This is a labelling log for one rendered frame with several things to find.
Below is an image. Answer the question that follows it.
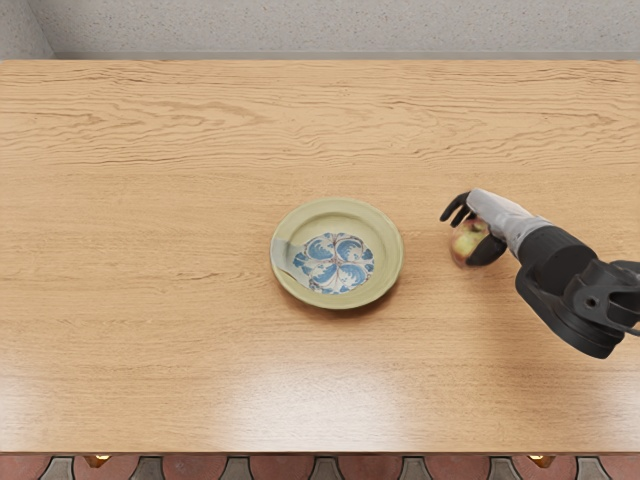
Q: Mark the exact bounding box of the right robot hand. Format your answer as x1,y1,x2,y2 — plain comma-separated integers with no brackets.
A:
439,187,552,267

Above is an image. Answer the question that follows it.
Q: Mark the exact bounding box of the red and yellow apple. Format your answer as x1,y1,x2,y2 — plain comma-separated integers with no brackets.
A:
449,213,492,270

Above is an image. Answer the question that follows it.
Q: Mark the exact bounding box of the green plate with blue pattern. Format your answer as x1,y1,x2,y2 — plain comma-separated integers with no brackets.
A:
269,196,405,311

